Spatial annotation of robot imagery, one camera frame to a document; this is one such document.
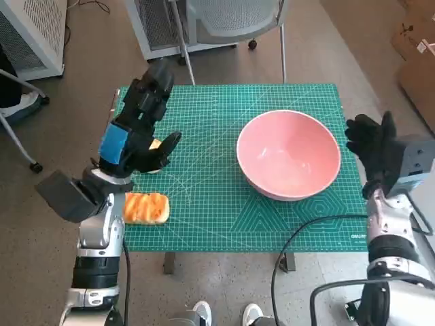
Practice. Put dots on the round tan toy bun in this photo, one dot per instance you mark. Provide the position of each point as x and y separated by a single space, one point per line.
155 144

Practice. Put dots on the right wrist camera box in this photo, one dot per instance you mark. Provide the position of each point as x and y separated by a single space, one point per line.
414 159

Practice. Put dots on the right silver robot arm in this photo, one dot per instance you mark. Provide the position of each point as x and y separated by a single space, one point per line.
391 254

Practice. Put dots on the metal frame chair with casters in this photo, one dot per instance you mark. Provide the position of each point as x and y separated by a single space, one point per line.
13 125

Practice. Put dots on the rectangular orange striped toy bread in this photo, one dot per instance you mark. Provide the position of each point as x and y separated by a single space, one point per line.
147 208

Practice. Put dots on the cardboard box with white label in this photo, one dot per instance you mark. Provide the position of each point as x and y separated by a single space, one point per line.
414 27

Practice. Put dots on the person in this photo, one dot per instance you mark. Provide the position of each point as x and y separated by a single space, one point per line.
10 85

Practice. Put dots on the left bare black robot hand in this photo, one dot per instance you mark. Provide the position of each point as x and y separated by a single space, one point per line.
142 136

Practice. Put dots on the white perforated cabinet on casters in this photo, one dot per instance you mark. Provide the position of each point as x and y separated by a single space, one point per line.
156 23

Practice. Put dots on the grey mesh chair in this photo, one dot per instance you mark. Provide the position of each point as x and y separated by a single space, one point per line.
234 17

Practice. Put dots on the plain brown cardboard box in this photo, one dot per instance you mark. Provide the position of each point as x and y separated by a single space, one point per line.
421 91

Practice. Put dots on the dark metal table leg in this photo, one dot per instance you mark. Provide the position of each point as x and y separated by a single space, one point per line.
169 263
289 262

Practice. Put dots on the pink bowl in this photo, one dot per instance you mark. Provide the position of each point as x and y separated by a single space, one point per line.
289 153

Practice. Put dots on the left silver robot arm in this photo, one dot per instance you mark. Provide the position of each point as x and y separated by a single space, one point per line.
98 231

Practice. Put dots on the right black gloved robot hand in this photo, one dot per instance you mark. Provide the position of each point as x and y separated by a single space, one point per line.
377 153

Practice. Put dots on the large white perforated cabinet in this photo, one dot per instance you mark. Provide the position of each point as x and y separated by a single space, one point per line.
37 34

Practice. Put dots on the green cutting mat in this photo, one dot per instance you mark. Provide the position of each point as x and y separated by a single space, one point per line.
210 203

